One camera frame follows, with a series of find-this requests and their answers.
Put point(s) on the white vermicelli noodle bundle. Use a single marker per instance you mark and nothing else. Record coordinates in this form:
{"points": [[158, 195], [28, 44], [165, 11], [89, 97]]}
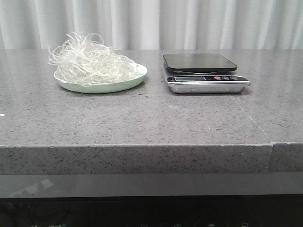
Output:
{"points": [[83, 59]]}

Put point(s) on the digital kitchen scale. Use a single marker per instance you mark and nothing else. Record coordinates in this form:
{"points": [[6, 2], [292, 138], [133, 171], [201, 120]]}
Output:
{"points": [[202, 73]]}

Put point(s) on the light green round plate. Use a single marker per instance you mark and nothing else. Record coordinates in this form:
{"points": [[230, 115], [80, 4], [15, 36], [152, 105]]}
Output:
{"points": [[104, 88]]}

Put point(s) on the white pleated curtain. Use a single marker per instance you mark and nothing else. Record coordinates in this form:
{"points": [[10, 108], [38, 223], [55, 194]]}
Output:
{"points": [[154, 24]]}

